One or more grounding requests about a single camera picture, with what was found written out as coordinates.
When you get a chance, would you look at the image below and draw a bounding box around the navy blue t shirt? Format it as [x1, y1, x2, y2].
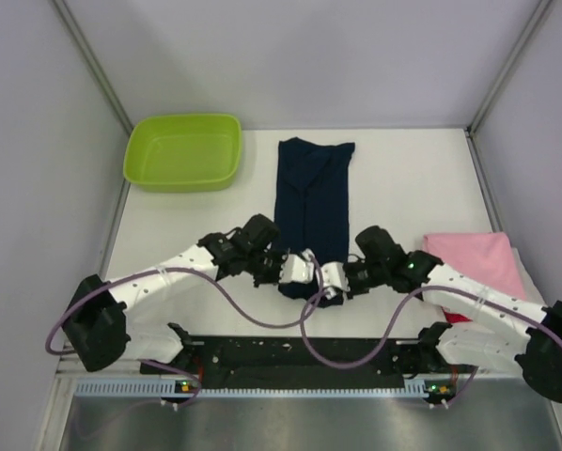
[273, 135, 357, 308]

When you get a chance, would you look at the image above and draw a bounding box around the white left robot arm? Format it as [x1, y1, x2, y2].
[62, 214, 283, 373]

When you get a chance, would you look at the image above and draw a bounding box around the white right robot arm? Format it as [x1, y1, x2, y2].
[344, 225, 562, 403]

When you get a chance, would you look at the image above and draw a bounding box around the red folded t shirt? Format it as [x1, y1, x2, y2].
[444, 310, 471, 324]

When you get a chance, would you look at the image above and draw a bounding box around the pink folded t shirt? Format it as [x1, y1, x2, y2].
[422, 232, 528, 300]

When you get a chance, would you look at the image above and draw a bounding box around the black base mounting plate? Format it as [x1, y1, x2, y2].
[139, 334, 475, 389]

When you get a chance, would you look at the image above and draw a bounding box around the lime green plastic basin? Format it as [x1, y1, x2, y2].
[122, 113, 242, 193]

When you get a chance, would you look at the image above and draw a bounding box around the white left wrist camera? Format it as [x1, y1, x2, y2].
[279, 249, 315, 285]

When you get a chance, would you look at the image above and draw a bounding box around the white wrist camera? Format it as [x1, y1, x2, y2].
[321, 262, 349, 299]
[279, 249, 315, 285]

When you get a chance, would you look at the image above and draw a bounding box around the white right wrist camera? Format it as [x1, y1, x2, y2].
[321, 262, 349, 299]

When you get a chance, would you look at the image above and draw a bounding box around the grey slotted cable duct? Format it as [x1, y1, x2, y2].
[75, 379, 453, 398]

